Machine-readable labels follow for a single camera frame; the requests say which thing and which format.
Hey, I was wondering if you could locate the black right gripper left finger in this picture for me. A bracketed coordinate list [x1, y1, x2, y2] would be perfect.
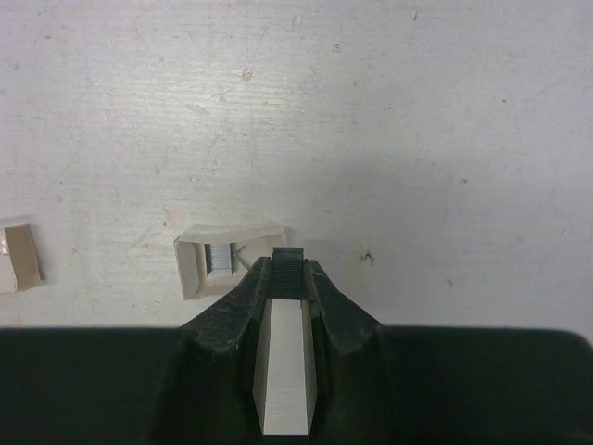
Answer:
[1, 258, 271, 444]

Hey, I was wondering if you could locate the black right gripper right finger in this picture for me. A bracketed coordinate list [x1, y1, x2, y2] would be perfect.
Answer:
[303, 261, 592, 444]

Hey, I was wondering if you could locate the small white staple tray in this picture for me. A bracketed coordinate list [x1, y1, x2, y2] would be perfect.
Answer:
[173, 224, 289, 300]

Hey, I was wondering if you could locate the staple strip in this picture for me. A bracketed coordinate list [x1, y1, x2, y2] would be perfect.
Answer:
[205, 244, 233, 275]
[271, 247, 305, 300]

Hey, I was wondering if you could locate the red white staple box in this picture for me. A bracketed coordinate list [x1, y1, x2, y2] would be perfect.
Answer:
[1, 214, 45, 296]

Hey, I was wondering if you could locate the staple strip in tray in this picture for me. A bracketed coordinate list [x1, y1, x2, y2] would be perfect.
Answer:
[205, 244, 233, 275]

